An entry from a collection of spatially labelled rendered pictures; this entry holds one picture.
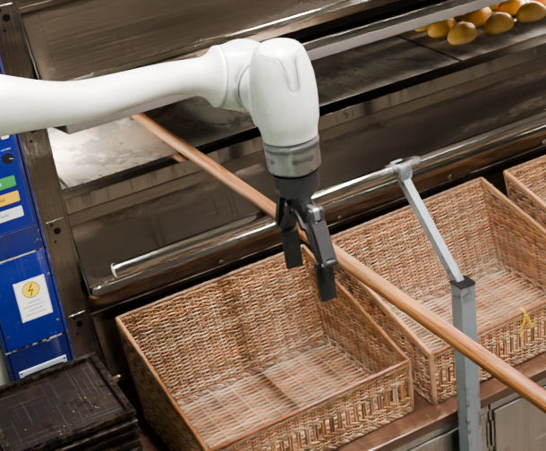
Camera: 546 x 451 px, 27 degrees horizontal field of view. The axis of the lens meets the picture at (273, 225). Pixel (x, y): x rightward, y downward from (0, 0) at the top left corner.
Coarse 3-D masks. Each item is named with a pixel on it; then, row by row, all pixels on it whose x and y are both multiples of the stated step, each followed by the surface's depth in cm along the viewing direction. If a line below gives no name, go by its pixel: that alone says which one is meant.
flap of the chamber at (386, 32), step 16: (432, 0) 294; (480, 0) 281; (496, 0) 283; (384, 16) 286; (432, 16) 276; (448, 16) 278; (320, 32) 282; (368, 32) 269; (384, 32) 270; (400, 32) 272; (320, 48) 263; (336, 48) 265; (176, 96) 250; (192, 96) 251; (128, 112) 245; (64, 128) 241; (80, 128) 241
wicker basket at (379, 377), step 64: (128, 320) 277; (192, 320) 285; (256, 320) 293; (320, 320) 302; (192, 384) 287; (256, 384) 289; (320, 384) 286; (384, 384) 264; (192, 448) 254; (256, 448) 252; (320, 448) 263
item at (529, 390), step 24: (144, 120) 293; (216, 168) 261; (240, 192) 250; (360, 264) 214; (384, 288) 206; (408, 312) 200; (432, 312) 197; (456, 336) 189; (480, 360) 184; (504, 384) 180; (528, 384) 176
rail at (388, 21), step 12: (444, 0) 278; (456, 0) 278; (468, 0) 279; (408, 12) 273; (420, 12) 274; (432, 12) 275; (372, 24) 268; (384, 24) 270; (324, 36) 265; (336, 36) 265; (348, 36) 266; (312, 48) 263
